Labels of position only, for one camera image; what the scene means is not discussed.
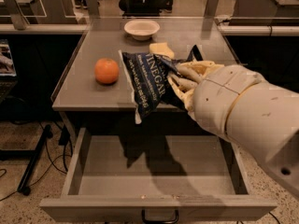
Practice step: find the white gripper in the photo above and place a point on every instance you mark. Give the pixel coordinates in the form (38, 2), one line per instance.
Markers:
(218, 95)

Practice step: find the blue Kettle chip bag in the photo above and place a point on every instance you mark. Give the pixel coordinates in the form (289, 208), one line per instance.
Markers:
(147, 75)

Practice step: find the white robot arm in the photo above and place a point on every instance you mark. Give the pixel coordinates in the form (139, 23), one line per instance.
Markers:
(240, 106)

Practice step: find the grey counter cabinet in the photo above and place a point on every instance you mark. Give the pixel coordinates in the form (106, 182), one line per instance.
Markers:
(110, 109)

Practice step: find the open grey top drawer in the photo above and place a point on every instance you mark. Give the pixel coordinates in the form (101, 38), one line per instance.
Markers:
(112, 178)

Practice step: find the yellow sponge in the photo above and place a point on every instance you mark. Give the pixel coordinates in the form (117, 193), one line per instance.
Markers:
(161, 49)

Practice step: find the white paper bowl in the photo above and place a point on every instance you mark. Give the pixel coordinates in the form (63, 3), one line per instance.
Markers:
(141, 30)

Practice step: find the orange fruit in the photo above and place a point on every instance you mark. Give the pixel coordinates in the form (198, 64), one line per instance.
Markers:
(106, 71)

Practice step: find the laptop with lit screen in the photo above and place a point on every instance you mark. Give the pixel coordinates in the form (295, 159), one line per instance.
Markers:
(8, 74)

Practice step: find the clear acrylic barrier panel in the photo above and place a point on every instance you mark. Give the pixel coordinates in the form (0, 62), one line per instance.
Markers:
(72, 15)

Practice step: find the black stand leg with wheel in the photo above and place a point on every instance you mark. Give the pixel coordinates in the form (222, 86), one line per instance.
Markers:
(34, 155)

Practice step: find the black drawer handle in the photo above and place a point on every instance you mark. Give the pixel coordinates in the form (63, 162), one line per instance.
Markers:
(172, 220)

